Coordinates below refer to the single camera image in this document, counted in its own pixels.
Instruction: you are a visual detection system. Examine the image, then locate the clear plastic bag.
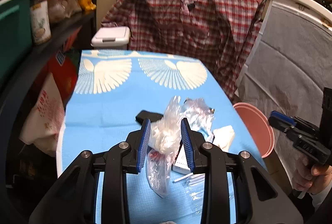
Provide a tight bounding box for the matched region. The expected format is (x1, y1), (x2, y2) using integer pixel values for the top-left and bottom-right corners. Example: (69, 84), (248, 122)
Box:
(146, 96), (183, 198)

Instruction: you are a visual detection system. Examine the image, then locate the white forearm sleeve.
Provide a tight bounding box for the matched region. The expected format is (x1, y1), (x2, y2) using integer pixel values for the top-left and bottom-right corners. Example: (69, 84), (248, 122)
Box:
(310, 181), (332, 210)

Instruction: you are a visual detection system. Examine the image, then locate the pink plastic trash bin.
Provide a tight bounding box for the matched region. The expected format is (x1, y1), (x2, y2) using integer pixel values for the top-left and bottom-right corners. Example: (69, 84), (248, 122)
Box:
(233, 103), (275, 158)

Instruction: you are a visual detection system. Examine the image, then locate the person's right hand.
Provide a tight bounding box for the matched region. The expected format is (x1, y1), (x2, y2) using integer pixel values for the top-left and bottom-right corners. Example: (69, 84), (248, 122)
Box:
(292, 156), (331, 195)

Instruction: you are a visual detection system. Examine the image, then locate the clear plastic wrapper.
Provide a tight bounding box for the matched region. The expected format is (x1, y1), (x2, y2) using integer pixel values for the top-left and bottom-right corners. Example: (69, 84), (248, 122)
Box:
(181, 98), (215, 136)

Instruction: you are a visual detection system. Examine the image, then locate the black red sauce packet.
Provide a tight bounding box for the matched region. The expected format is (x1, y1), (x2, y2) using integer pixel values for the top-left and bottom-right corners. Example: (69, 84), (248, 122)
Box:
(135, 110), (163, 125)

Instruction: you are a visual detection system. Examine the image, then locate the white crumpled tissue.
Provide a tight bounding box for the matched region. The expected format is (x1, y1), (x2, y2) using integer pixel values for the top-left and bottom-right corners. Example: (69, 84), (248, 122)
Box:
(213, 125), (235, 152)

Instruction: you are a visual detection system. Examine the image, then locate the grey quilted cover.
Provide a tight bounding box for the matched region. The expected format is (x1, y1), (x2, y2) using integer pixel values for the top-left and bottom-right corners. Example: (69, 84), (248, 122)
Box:
(237, 0), (332, 188)

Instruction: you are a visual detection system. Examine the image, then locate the blue tablecloth with white wings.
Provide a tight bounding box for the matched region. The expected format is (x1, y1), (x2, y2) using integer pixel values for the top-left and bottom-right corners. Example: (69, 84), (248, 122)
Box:
(55, 49), (268, 224)

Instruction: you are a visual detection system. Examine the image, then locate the white bag with red print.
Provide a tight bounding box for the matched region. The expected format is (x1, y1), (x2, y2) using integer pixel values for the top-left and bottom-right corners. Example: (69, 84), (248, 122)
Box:
(19, 73), (65, 157)

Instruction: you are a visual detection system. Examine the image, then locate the white lidded plastic bin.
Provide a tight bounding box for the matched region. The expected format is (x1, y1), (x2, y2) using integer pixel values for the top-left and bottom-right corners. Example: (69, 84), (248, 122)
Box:
(91, 27), (131, 50)

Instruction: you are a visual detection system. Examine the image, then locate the red white plaid shirt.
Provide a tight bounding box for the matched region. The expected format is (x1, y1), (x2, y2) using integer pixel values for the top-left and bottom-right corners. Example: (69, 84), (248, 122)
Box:
(101, 0), (266, 99)

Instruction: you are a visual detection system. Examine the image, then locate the black metal shelf rack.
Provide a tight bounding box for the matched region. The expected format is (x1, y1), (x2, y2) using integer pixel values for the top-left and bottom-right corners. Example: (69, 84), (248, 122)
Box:
(1, 11), (96, 194)

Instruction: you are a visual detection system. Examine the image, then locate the yellow toy figure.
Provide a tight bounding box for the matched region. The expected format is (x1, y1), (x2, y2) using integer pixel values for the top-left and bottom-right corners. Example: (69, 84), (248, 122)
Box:
(78, 0), (96, 11)

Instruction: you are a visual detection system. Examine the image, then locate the labelled glass jar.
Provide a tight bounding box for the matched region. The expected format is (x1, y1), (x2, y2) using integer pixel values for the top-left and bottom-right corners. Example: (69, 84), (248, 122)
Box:
(30, 0), (51, 45)

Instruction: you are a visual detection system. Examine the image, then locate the teal storage box white lid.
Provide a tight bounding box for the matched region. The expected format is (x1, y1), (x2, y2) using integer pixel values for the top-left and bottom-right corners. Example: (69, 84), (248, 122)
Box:
(0, 0), (32, 77)

